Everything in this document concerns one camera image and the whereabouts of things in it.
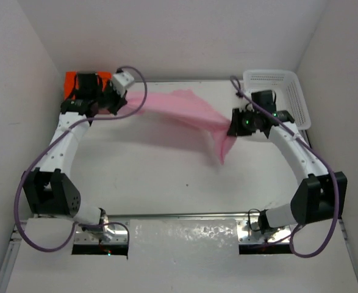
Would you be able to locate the orange t-shirt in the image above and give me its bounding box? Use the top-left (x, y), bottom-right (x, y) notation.
top-left (63, 71), bottom-right (112, 100)

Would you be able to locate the light pink t-shirt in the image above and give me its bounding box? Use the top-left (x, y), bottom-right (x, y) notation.
top-left (138, 90), bottom-right (237, 164)

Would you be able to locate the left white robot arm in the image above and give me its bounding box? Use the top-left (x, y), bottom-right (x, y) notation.
top-left (23, 70), bottom-right (134, 228)

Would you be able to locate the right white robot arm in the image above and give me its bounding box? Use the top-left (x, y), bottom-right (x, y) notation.
top-left (227, 90), bottom-right (348, 234)

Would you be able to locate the white plastic basket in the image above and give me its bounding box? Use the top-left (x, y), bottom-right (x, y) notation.
top-left (243, 69), bottom-right (311, 131)

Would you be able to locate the white front cover panel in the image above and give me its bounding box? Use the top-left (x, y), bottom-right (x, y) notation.
top-left (7, 219), bottom-right (358, 292)

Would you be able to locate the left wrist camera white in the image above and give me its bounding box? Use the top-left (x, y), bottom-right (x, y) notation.
top-left (111, 71), bottom-right (135, 95)

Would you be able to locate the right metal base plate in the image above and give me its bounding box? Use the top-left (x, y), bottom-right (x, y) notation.
top-left (236, 219), bottom-right (292, 255)

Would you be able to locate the metal base plate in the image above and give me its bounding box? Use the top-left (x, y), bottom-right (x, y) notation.
top-left (71, 216), bottom-right (131, 258)
top-left (236, 219), bottom-right (292, 255)

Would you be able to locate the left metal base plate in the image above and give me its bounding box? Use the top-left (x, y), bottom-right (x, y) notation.
top-left (71, 216), bottom-right (131, 258)

